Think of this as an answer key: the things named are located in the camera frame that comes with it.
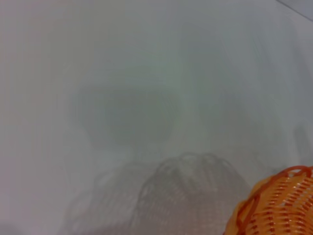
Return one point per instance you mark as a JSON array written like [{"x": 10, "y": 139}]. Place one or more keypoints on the orange woven plastic basket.
[{"x": 281, "y": 208}]

